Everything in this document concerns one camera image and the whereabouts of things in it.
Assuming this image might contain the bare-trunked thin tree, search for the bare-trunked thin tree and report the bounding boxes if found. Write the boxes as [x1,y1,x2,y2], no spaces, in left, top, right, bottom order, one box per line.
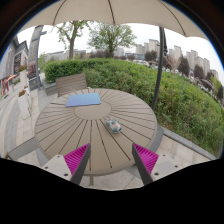
[54,20,91,60]

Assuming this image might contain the green hedge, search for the green hedge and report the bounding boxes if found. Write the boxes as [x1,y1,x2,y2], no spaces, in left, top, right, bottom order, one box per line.
[43,58,224,158]

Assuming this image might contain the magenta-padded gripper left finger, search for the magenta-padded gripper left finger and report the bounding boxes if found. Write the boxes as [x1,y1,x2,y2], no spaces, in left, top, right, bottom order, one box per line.
[41,143,92,186]

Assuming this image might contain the brown slatted outdoor chair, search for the brown slatted outdoor chair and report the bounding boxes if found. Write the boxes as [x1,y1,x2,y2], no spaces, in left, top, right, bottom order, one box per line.
[55,73,88,98]

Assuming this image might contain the round leafy green tree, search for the round leafy green tree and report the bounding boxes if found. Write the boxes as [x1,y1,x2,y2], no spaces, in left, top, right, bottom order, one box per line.
[88,22,138,58]

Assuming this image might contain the white planter box with flowers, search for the white planter box with flowers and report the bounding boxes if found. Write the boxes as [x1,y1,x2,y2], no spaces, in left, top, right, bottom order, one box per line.
[16,88,33,120]

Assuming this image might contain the beige patio umbrella canopy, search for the beige patio umbrella canopy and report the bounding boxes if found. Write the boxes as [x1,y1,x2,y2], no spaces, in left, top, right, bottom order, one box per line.
[19,0,209,41]

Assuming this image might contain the transparent teal computer mouse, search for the transparent teal computer mouse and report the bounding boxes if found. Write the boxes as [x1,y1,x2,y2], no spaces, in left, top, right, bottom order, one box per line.
[105,119,123,134]

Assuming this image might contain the blue rectangular mouse pad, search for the blue rectangular mouse pad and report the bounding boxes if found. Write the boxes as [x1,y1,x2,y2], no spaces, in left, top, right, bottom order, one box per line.
[65,92,102,108]

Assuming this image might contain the tall grey sign pillar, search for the tall grey sign pillar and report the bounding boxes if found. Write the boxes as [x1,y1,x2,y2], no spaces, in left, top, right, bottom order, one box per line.
[27,25,48,91]

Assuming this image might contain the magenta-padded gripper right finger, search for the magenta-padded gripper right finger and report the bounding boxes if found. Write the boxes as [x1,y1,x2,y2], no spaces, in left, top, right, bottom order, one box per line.
[131,142,183,186]

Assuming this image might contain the grey building with red signs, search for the grey building with red signs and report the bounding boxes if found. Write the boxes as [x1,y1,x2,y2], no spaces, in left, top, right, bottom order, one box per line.
[0,34,29,101]

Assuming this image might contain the distant high-rise buildings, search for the distant high-rise buildings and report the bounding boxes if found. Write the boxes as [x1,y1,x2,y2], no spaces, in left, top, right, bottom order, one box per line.
[134,38,219,81]

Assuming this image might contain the dark curved umbrella pole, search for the dark curved umbrella pole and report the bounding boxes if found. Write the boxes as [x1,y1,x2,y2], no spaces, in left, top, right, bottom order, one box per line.
[150,26,169,112]

